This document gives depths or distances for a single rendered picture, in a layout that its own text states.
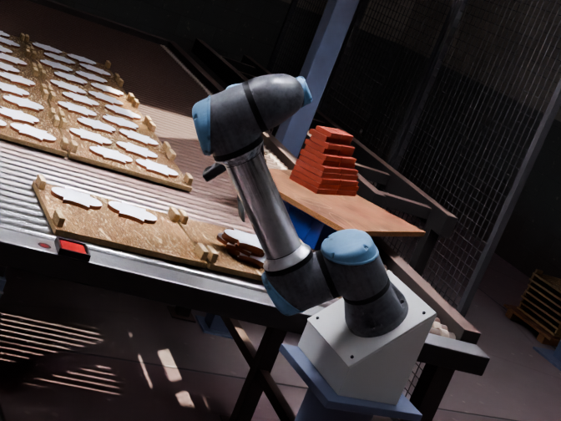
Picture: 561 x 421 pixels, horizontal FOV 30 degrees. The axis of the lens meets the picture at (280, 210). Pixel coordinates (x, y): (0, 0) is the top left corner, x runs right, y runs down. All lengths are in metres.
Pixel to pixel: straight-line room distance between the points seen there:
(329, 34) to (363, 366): 2.45
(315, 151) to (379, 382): 1.25
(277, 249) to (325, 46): 2.39
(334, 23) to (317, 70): 0.21
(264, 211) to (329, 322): 0.38
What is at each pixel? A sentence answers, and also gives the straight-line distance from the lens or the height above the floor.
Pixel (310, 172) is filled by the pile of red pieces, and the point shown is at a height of 1.09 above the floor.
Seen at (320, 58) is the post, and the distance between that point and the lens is 4.63.
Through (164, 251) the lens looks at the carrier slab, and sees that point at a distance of 2.68.
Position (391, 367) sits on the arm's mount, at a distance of 2.45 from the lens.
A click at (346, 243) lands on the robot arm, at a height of 1.20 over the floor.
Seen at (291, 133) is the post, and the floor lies 1.01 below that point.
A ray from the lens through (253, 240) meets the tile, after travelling 2.85.
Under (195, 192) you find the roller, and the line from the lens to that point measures 3.43.
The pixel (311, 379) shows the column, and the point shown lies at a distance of 2.44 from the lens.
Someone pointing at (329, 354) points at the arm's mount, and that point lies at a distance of 2.47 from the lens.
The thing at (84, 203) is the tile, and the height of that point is 0.95.
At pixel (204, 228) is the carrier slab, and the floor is 0.94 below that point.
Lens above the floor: 1.75
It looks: 13 degrees down
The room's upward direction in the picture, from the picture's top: 22 degrees clockwise
